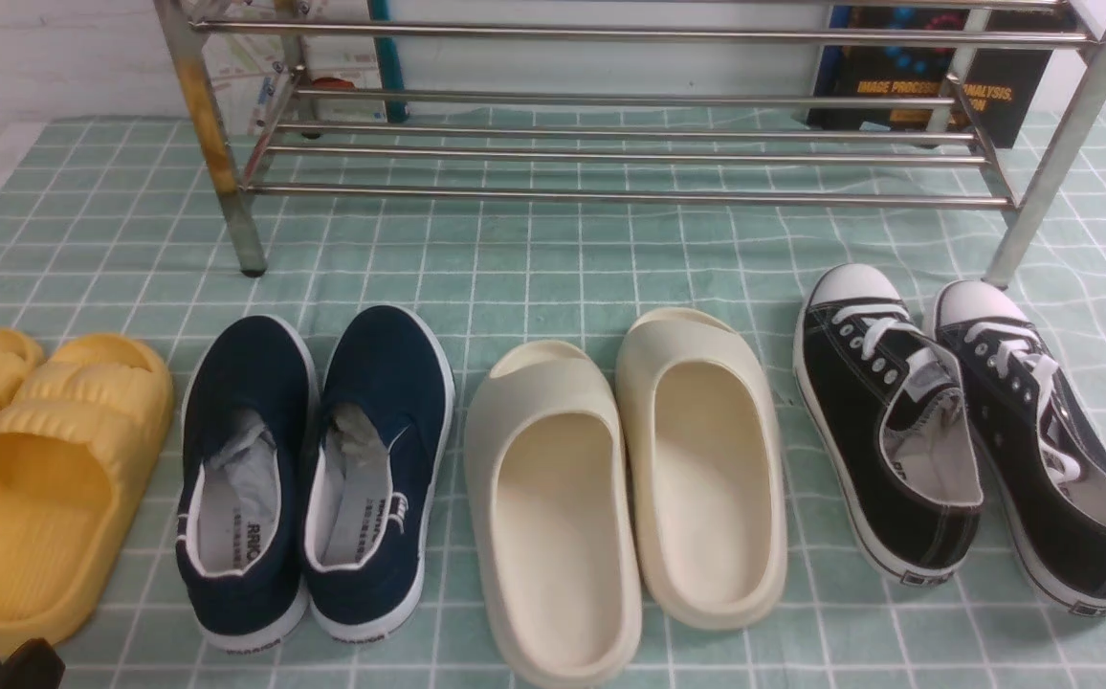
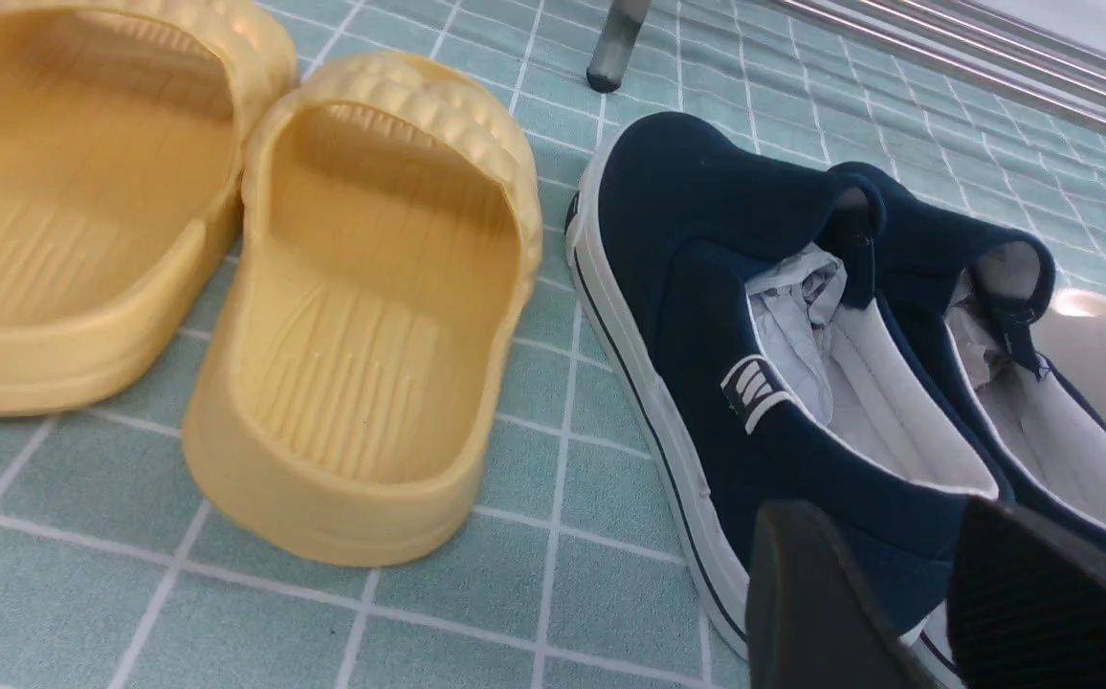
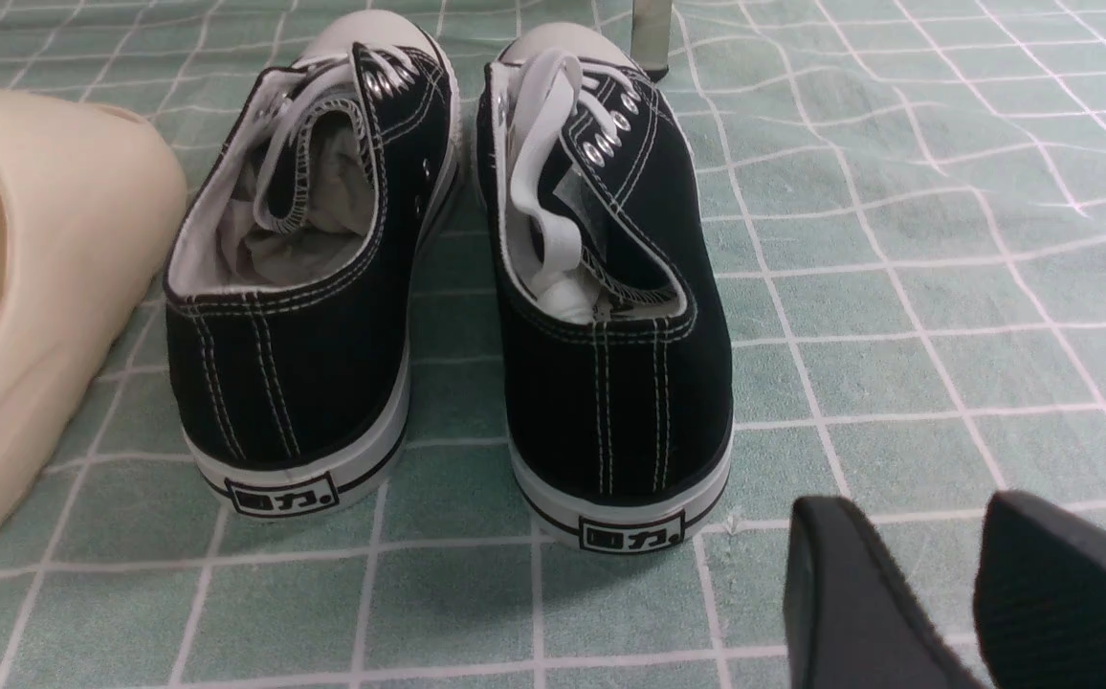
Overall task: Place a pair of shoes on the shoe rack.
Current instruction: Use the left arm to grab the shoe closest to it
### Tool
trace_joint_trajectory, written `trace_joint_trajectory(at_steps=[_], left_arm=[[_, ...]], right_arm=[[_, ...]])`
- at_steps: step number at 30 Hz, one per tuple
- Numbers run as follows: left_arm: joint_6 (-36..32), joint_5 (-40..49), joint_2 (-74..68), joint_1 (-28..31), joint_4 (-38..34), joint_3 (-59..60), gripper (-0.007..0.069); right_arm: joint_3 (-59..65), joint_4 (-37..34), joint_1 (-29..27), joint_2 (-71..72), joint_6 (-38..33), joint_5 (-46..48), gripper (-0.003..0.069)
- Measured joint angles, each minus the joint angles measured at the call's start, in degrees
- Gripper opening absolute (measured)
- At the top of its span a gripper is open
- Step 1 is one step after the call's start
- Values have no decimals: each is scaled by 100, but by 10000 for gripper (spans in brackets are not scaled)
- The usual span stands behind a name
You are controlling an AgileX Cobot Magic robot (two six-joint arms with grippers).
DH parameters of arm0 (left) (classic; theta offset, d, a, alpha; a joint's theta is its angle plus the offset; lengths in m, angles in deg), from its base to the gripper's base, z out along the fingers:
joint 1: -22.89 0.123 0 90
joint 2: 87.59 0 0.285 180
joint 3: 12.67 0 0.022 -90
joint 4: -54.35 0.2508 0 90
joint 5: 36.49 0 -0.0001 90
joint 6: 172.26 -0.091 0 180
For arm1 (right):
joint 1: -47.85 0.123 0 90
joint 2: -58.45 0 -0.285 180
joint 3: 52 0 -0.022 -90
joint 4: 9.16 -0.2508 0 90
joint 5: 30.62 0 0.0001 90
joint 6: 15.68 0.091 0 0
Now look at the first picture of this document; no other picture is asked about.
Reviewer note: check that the navy slip-on shoe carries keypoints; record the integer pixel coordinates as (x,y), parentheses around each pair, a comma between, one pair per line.
(379,435)
(244,418)

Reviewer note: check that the metal shoe rack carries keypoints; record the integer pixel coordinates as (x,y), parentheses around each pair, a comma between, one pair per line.
(954,138)

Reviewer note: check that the right yellow slipper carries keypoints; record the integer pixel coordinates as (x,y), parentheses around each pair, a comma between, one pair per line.
(79,440)

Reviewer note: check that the green checked cloth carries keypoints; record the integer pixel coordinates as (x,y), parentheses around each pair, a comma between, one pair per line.
(112,226)

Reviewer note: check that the left cream slipper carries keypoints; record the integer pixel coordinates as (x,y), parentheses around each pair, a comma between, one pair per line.
(545,472)

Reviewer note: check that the cream slipper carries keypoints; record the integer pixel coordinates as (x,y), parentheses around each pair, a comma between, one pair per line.
(707,469)
(545,472)

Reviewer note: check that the white patterned box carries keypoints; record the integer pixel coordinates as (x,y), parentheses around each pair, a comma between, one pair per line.
(247,69)

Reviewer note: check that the teal pole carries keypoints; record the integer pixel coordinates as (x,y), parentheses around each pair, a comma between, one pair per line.
(389,64)

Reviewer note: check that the right cream slipper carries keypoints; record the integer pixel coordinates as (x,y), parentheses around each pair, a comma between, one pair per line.
(707,469)

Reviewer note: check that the left black canvas sneaker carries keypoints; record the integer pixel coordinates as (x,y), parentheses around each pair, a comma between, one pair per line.
(887,401)

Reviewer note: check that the black canvas sneaker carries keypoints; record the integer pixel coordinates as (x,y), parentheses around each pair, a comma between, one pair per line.
(1048,460)
(887,401)

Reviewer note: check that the right black canvas sneaker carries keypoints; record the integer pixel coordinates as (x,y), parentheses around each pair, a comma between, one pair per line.
(1048,460)

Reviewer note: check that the dark image processing book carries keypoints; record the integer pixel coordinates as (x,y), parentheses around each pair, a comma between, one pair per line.
(1000,84)

